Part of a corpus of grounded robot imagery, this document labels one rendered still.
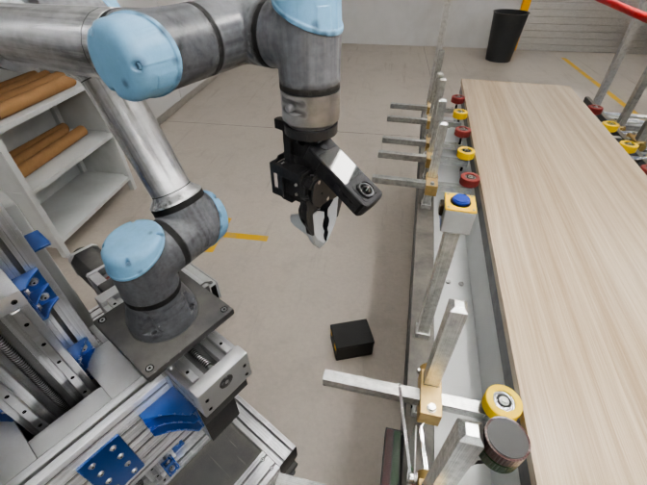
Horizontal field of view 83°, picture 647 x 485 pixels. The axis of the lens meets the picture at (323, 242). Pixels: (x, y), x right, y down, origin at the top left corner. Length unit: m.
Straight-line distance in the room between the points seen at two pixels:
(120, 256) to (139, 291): 0.08
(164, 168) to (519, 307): 0.98
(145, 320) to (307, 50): 0.62
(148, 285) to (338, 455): 1.26
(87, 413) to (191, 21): 0.78
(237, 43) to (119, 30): 0.13
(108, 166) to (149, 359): 2.86
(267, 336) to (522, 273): 1.35
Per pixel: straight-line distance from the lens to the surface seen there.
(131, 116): 0.79
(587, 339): 1.20
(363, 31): 8.07
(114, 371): 1.00
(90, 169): 3.74
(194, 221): 0.81
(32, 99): 2.91
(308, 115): 0.47
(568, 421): 1.03
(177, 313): 0.85
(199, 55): 0.44
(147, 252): 0.74
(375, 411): 1.90
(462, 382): 1.31
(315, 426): 1.85
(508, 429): 0.64
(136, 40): 0.40
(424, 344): 1.25
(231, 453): 1.63
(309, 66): 0.45
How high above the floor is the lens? 1.71
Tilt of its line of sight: 41 degrees down
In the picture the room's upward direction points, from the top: straight up
